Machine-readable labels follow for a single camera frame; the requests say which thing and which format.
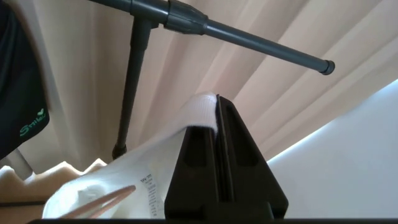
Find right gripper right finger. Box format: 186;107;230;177
216;94;289;219

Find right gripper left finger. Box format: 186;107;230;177
164;126;219;219

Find white garment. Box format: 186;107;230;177
42;91;219;219

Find pink clothes hanger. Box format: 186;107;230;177
60;184;137;219

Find black shorts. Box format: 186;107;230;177
0;0;51;161

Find black clothes rack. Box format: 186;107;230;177
0;0;336;207

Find beige curtain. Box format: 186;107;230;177
6;0;398;181

